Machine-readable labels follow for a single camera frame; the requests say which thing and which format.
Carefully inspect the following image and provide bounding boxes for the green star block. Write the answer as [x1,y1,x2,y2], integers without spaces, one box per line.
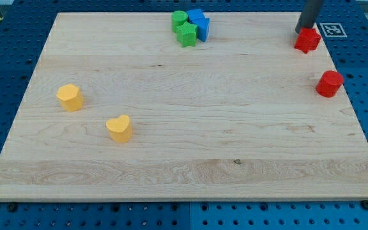
[176,22,198,47]

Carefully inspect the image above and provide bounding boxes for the blue cube block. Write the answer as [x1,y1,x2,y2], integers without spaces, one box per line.
[187,8,205,23]

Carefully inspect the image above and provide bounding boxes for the yellow heart block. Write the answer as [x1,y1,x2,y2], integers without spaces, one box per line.
[105,114,132,143]

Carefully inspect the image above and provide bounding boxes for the yellow hexagon block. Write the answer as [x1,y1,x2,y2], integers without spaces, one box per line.
[56,84,84,112]

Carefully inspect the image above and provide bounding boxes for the blue triangle block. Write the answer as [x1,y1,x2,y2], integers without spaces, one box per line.
[191,18,210,42]

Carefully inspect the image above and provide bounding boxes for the green cylinder block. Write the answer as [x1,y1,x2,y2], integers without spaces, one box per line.
[171,10,188,33]

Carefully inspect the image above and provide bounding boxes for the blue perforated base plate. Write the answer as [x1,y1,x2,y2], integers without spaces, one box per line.
[0,1,368,229]

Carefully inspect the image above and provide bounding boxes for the red cylinder block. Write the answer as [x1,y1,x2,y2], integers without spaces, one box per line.
[315,70,344,98]

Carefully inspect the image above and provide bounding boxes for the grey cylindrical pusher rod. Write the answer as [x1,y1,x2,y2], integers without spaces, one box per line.
[295,0,324,34]

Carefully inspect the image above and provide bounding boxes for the red star block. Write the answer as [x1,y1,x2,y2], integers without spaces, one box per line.
[294,27,321,54]

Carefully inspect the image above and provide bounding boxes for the white fiducial marker tag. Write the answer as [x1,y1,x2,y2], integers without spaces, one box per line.
[319,22,347,38]

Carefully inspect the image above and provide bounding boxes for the light wooden board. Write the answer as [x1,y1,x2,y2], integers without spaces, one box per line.
[0,13,368,202]

